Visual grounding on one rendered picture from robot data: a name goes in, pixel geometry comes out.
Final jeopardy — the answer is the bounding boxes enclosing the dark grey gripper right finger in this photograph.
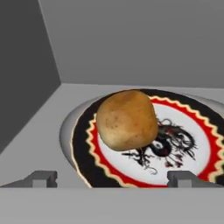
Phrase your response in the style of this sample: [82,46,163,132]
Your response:
[166,170,224,188]

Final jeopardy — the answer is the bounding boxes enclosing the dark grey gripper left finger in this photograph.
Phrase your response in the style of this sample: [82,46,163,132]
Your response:
[0,170,59,188]

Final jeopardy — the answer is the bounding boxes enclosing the grey microwave turntable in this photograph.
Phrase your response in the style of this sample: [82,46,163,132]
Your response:
[59,94,224,173]

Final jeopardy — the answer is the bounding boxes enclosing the brown potato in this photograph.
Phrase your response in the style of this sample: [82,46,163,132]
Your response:
[95,89,159,152]

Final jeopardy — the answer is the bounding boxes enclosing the grey microwave oven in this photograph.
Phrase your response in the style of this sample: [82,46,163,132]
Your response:
[0,0,224,188]

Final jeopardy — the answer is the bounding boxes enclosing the black red dragon plate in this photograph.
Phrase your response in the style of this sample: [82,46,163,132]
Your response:
[69,88,224,188]

